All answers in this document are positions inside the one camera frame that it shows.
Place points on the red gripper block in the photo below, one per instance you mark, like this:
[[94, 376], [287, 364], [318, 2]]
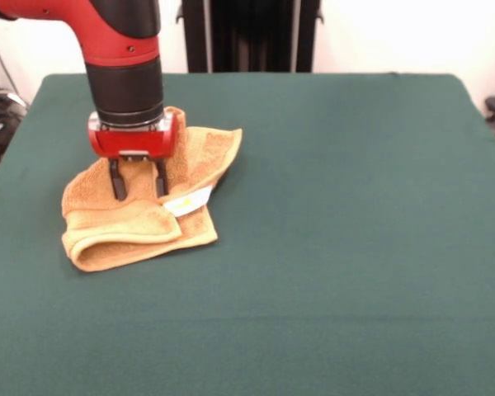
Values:
[[136, 142]]

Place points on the tan terry towel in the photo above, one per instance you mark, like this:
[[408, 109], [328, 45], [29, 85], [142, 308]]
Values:
[[107, 222]]

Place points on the dark green table cloth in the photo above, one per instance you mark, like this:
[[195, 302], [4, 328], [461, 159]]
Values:
[[354, 268]]

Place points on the black pedestal column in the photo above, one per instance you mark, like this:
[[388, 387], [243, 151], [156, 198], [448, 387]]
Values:
[[251, 37]]

